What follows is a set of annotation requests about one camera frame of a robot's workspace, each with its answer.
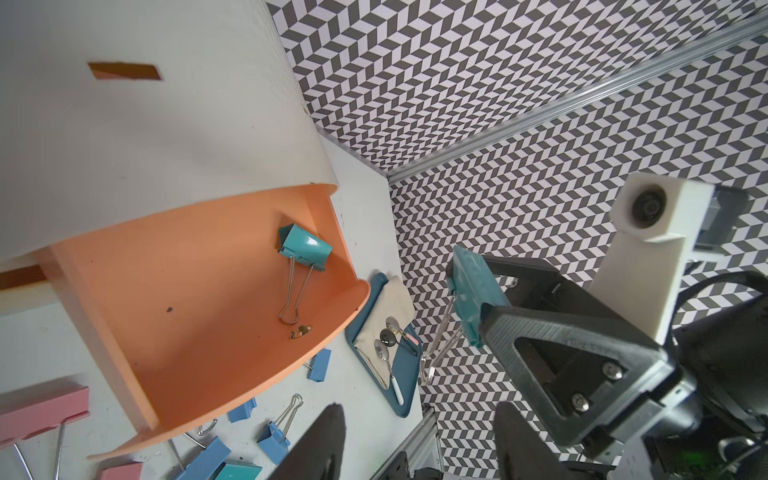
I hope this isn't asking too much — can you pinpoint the white round drawer cabinet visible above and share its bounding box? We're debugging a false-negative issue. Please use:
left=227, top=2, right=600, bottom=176
left=1, top=1, right=338, bottom=271

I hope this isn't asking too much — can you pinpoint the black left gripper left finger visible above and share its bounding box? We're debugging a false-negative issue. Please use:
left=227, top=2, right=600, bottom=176
left=268, top=403, right=346, bottom=480

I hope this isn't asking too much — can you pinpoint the teal binder clip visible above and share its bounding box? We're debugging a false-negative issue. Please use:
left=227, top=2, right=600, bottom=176
left=214, top=462, right=262, bottom=480
left=278, top=223, right=332, bottom=325
left=420, top=246, right=510, bottom=386

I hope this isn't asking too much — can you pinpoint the blue binder clip centre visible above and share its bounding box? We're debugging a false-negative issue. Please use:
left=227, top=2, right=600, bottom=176
left=303, top=348, right=332, bottom=383

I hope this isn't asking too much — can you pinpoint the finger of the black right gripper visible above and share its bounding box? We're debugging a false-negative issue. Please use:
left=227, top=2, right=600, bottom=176
left=482, top=255, right=594, bottom=312

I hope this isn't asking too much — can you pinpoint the pink handled utensil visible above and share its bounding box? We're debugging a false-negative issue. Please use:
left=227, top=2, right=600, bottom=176
left=385, top=317, right=418, bottom=355

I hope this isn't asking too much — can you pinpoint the blue binder clip centre low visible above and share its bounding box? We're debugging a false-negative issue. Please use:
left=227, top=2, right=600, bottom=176
left=167, top=433, right=231, bottom=480

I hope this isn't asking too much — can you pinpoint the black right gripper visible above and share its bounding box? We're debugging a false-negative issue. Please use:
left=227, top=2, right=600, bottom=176
left=480, top=271, right=767, bottom=463

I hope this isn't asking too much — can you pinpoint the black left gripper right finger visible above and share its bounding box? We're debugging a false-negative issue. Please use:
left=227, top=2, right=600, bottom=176
left=493, top=402, right=574, bottom=480

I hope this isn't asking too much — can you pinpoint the beige cloth napkin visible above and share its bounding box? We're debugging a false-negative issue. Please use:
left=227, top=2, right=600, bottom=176
left=352, top=275, right=416, bottom=391

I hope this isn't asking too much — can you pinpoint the metal spoon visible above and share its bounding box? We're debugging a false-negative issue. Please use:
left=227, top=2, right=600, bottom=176
left=374, top=339, right=404, bottom=405

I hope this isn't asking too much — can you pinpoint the blue binder clip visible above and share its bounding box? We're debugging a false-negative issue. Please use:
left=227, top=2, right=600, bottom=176
left=227, top=397, right=258, bottom=423
left=303, top=348, right=332, bottom=383

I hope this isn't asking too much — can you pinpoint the pink binder clip lower left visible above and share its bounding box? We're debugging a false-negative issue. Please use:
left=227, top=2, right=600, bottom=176
left=98, top=461, right=144, bottom=480

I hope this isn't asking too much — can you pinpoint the orange top drawer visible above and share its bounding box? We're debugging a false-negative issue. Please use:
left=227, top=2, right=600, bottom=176
left=37, top=184, right=370, bottom=461

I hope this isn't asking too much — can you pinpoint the pink binder clip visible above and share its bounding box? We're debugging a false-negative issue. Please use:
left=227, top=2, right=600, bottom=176
left=98, top=461, right=144, bottom=480
left=1, top=385, right=90, bottom=480

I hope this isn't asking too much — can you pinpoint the blue binder clip mid right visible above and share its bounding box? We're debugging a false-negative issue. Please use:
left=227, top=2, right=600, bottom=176
left=257, top=393, right=304, bottom=465

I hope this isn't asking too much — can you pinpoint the aluminium front rail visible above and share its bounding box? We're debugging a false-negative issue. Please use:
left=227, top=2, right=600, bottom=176
left=372, top=405, right=444, bottom=480

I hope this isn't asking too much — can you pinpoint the blue binder clip right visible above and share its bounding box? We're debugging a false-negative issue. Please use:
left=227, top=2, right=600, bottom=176
left=227, top=397, right=258, bottom=423

